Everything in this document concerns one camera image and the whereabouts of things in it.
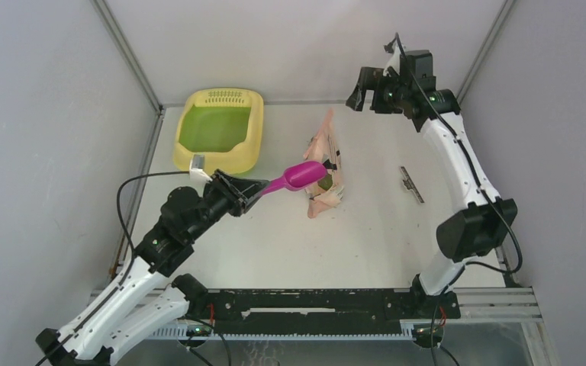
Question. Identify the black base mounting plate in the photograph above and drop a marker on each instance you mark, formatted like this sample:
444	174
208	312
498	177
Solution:
283	323

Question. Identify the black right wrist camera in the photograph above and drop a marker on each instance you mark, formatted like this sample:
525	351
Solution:
420	63

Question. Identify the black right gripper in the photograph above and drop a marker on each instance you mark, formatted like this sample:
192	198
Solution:
371	78

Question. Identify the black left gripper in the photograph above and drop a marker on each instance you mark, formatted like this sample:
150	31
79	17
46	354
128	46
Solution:
241	194

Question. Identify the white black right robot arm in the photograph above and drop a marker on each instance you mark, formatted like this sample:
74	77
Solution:
481	218

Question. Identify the yellow green litter box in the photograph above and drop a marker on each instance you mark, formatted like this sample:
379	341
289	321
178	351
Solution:
225	126

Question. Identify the white slotted cable duct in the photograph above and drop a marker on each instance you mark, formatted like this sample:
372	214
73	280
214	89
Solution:
197	331

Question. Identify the magenta plastic scoop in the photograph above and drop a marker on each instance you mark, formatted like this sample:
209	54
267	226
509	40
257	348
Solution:
297	177

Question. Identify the peach cat litter bag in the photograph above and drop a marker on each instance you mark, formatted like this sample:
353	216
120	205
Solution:
326	193

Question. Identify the aluminium frame rail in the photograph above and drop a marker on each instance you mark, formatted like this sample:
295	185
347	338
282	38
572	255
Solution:
470	305

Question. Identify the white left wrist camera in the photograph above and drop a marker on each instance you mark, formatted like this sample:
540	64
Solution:
196	170

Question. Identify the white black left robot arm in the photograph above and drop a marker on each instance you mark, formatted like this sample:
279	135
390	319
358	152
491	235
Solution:
111	325

